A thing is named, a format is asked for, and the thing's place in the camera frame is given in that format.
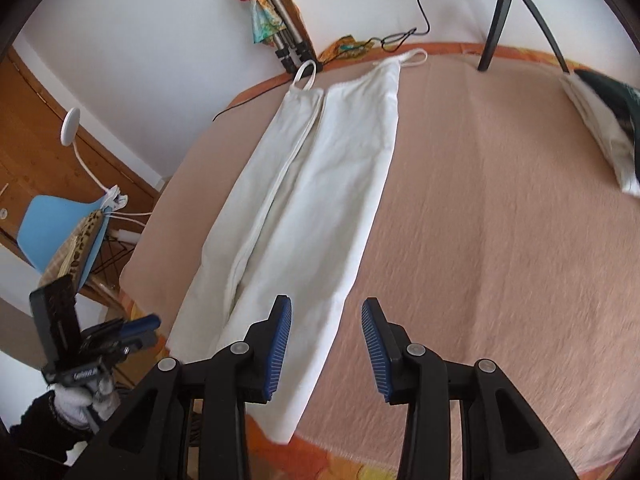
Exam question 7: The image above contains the white gooseneck desk lamp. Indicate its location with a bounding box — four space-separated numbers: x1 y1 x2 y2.
60 106 129 212

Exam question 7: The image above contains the white camisole top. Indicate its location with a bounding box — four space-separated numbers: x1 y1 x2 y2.
168 49 426 444

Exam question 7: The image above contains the left dark sleeved forearm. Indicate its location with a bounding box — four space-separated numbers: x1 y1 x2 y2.
1 390 93 479

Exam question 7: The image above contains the dark green folded garment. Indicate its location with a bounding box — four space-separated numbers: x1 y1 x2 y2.
575 70 639 144

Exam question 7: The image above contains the black power cable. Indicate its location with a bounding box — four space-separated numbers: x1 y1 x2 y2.
211 0 471 123

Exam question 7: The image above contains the folded silver tripod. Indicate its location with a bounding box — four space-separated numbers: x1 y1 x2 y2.
267 0 320 74

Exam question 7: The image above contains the wooden door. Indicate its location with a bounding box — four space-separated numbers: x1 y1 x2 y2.
0 48 160 258

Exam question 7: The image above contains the white folded garment stack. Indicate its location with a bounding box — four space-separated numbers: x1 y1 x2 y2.
561 72 639 198

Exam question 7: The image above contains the colourful patterned scarf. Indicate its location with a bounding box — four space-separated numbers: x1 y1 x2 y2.
240 0 284 47

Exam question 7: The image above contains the black mini tripod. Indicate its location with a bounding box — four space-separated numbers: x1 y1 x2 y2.
476 0 572 74

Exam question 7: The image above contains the blue chair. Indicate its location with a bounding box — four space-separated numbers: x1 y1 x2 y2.
17 195 113 288

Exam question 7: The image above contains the left white gloved hand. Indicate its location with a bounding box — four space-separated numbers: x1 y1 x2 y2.
53 374 120 434

